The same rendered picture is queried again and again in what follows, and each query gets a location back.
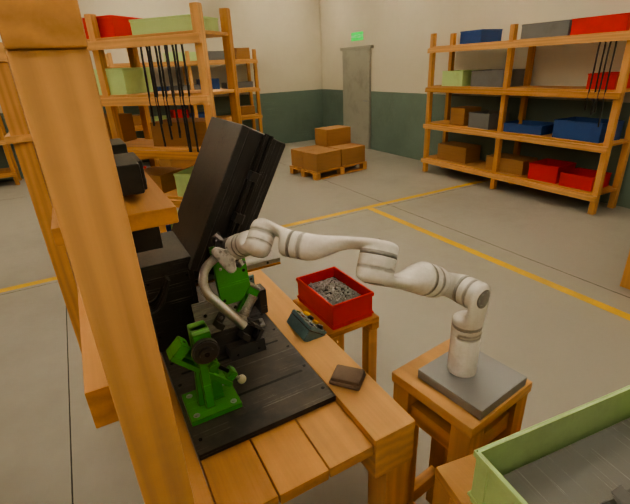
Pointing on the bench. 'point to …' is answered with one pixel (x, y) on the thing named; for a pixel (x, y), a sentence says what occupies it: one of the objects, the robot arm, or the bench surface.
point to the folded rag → (347, 377)
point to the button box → (304, 326)
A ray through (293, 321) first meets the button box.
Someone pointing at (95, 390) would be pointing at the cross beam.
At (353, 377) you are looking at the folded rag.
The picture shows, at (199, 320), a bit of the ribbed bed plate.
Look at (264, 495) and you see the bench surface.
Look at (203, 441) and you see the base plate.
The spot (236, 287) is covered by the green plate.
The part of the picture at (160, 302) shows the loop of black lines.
